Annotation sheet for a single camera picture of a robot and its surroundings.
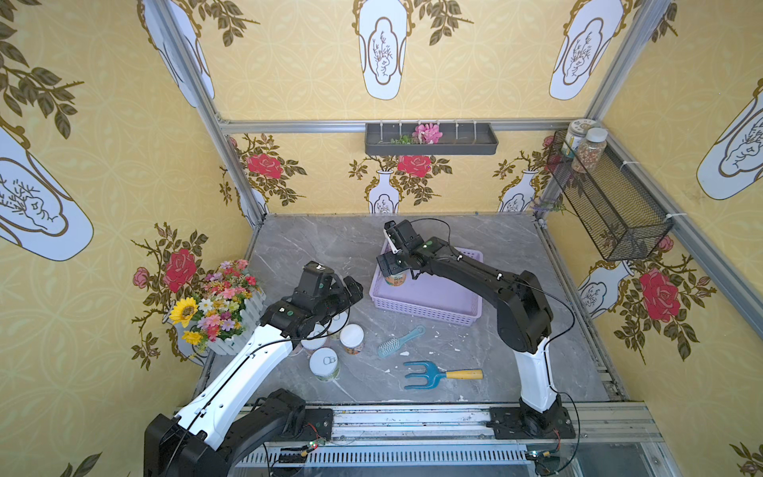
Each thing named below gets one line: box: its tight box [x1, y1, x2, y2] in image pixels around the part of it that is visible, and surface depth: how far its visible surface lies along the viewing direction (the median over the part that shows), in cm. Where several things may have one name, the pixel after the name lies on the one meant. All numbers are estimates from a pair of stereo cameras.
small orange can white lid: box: [339, 323, 365, 356], surface depth 85 cm
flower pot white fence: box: [162, 258, 267, 366], surface depth 78 cm
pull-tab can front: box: [308, 346, 340, 382], surface depth 81 cm
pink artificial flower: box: [411, 123, 444, 145], surface depth 90 cm
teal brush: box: [377, 324, 427, 358], surface depth 88 cm
